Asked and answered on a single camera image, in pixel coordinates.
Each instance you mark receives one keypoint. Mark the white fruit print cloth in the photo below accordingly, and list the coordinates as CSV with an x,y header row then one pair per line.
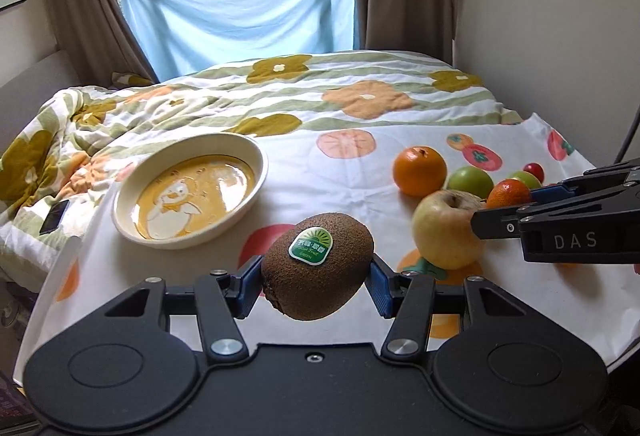
x,y
317,208

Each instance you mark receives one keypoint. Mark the cream duck pattern plate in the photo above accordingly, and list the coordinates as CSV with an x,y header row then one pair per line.
x,y
191,191

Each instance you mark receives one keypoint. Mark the yellow apple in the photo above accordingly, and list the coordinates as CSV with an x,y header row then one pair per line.
x,y
442,232

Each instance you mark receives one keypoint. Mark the black smartphone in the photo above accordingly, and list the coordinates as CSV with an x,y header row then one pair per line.
x,y
54,217

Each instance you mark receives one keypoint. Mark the brown kiwi with sticker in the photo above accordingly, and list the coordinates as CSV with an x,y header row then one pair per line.
x,y
316,267

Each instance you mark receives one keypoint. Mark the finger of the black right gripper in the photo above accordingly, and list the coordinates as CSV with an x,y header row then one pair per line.
x,y
567,189
535,220

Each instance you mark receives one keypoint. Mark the large orange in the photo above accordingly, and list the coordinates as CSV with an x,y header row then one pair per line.
x,y
419,171

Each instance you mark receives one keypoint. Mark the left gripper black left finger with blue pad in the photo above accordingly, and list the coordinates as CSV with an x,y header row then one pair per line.
x,y
217,301

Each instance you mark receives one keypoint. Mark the small red fruit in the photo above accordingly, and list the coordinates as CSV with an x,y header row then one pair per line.
x,y
536,170

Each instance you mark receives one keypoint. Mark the floral striped quilt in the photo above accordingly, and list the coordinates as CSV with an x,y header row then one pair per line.
x,y
85,137

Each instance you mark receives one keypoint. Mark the green apple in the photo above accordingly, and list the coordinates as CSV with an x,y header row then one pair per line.
x,y
472,180
530,180

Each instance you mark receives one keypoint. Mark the light blue sheet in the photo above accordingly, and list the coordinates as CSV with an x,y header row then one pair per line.
x,y
180,37

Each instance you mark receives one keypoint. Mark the left brown curtain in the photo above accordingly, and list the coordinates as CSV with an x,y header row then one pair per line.
x,y
98,40

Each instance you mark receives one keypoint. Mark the small mandarin orange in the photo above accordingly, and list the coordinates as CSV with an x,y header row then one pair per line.
x,y
509,192

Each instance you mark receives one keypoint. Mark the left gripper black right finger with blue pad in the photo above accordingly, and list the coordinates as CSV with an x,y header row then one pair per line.
x,y
411,300

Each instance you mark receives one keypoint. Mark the grey headboard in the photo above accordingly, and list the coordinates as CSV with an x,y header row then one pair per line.
x,y
23,96

